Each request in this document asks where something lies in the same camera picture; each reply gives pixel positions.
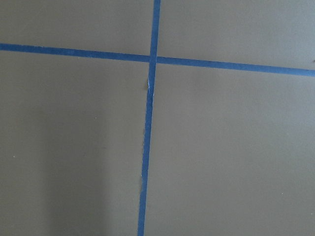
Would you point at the brown paper table cover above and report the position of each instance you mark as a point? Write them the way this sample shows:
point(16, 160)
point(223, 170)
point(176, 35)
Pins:
point(157, 117)

